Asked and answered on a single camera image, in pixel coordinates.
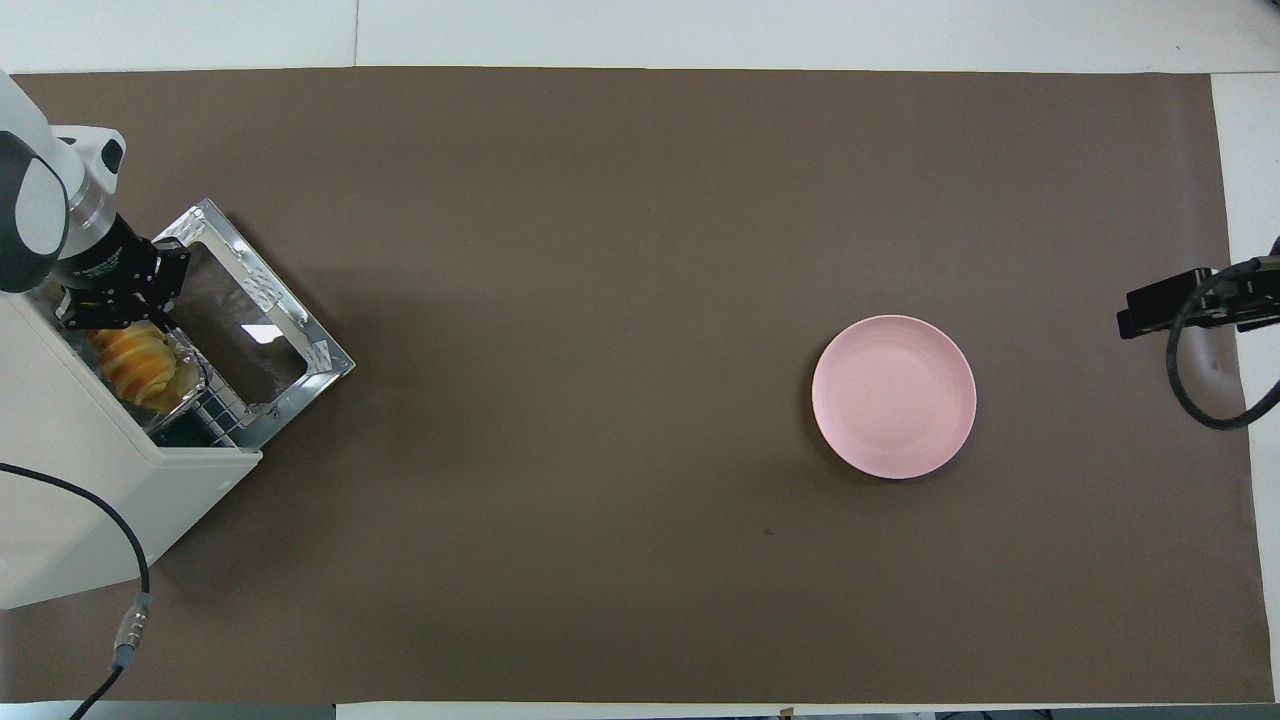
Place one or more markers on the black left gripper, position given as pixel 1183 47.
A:
pixel 105 262

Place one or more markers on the sliced yellow bread loaf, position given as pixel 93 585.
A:
pixel 140 365

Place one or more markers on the aluminium foil tray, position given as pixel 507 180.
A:
pixel 190 352

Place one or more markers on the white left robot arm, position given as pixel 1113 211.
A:
pixel 30 200

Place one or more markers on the glass oven door with foil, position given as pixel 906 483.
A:
pixel 300 345

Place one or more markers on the white toaster oven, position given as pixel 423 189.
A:
pixel 70 500

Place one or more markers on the pink round plate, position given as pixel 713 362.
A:
pixel 895 400

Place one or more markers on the brown paper table mat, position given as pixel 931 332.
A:
pixel 600 400

